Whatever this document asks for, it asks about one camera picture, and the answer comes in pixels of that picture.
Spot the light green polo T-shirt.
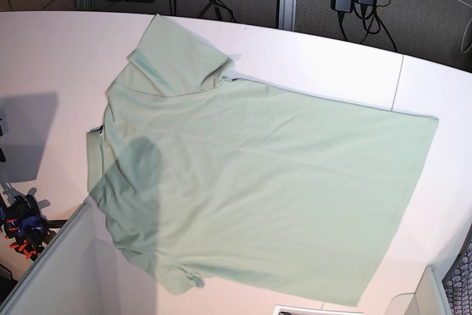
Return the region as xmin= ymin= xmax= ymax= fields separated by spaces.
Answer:
xmin=87 ymin=16 xmax=438 ymax=306

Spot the white tray at bottom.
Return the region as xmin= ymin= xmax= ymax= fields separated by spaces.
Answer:
xmin=273 ymin=305 xmax=363 ymax=315

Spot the grey partition panel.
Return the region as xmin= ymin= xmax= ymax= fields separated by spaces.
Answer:
xmin=1 ymin=201 xmax=158 ymax=315

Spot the blue orange clamp pile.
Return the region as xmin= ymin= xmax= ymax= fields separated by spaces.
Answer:
xmin=1 ymin=195 xmax=50 ymax=261

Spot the grey patterned chair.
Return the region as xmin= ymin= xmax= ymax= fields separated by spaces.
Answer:
xmin=442 ymin=229 xmax=472 ymax=315

